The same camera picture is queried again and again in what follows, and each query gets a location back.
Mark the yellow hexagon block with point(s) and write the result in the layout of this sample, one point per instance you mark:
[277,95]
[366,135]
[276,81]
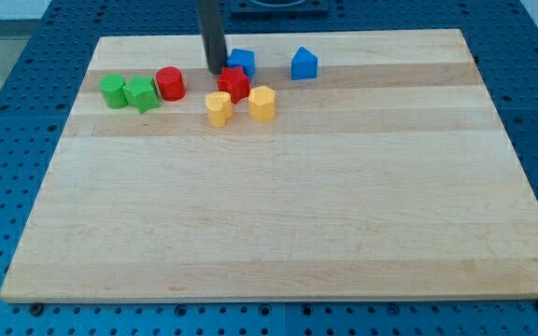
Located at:
[262,103]

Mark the yellow heart block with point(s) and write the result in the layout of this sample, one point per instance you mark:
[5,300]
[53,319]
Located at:
[219,108]

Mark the red star block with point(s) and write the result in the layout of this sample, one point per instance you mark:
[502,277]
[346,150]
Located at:
[234,81]

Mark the blue triangle block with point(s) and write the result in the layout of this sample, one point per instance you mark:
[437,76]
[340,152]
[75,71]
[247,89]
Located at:
[304,65]

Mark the blue cube block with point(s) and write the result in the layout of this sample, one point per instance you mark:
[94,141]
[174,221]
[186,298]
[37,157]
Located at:
[245,59]

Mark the wooden board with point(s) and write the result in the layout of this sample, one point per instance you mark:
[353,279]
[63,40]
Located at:
[388,177]

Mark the red cylinder block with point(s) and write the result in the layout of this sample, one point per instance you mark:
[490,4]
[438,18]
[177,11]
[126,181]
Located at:
[171,83]

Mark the green star block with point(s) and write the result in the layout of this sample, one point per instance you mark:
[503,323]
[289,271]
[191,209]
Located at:
[142,94]

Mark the green cylinder block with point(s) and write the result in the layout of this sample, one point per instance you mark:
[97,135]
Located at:
[111,87]

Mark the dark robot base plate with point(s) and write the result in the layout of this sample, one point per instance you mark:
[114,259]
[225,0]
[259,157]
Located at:
[249,8]

